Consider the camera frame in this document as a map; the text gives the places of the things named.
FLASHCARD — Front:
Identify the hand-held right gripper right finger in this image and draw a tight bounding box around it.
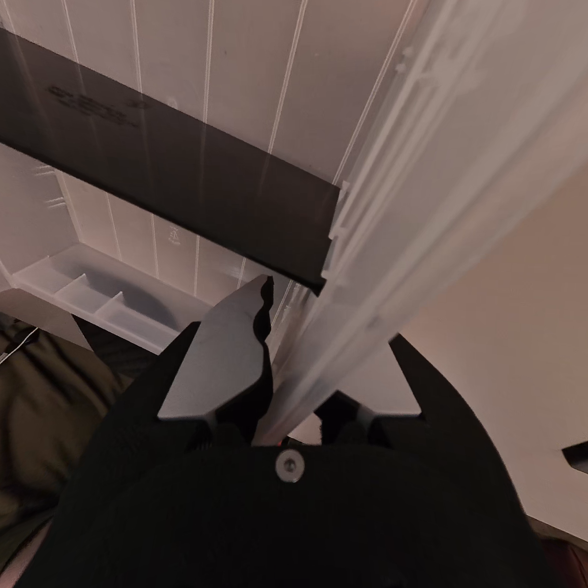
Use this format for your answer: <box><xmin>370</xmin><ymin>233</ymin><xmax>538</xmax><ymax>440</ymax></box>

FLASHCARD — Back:
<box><xmin>315</xmin><ymin>342</ymin><xmax>423</xmax><ymax>445</ymax></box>

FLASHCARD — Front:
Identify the clear plastic bin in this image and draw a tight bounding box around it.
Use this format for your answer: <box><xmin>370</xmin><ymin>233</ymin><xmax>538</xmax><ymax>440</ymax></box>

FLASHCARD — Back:
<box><xmin>0</xmin><ymin>0</ymin><xmax>588</xmax><ymax>448</ymax></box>

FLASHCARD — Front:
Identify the person's olive shirt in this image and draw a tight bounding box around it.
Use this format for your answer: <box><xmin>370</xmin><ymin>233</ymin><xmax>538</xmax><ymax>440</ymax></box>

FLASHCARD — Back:
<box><xmin>0</xmin><ymin>317</ymin><xmax>135</xmax><ymax>554</ymax></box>

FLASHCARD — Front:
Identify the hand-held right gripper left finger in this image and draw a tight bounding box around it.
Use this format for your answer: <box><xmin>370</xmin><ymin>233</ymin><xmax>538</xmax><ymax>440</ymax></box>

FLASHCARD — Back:
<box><xmin>156</xmin><ymin>275</ymin><xmax>275</xmax><ymax>445</ymax></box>

